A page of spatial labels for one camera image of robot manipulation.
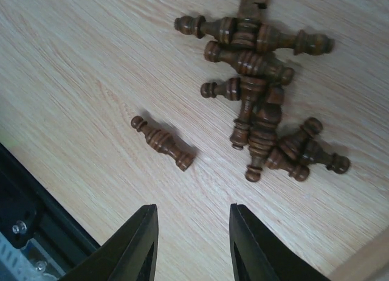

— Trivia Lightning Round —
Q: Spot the wooden chessboard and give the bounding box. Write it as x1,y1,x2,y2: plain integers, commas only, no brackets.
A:
329,228,388,281

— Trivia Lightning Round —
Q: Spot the pile of dark chess pieces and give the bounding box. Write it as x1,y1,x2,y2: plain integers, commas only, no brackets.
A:
174,14,351,182

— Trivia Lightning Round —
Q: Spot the black enclosure frame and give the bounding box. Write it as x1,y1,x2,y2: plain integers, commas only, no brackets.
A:
1,145,100,280

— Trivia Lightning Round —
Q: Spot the lone dark chess piece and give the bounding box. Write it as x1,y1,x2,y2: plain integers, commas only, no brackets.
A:
131,116,195,172

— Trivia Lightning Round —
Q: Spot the dark knight chess piece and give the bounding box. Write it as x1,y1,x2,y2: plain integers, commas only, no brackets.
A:
237,0,269,20

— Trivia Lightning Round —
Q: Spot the light blue cable duct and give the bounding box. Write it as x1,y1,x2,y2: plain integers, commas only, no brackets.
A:
1,234,31,281

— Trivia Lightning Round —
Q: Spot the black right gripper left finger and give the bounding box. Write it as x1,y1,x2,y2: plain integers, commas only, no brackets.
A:
61,204,159,281

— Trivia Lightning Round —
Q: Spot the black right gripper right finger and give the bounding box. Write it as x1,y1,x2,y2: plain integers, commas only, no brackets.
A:
229,204,329,281

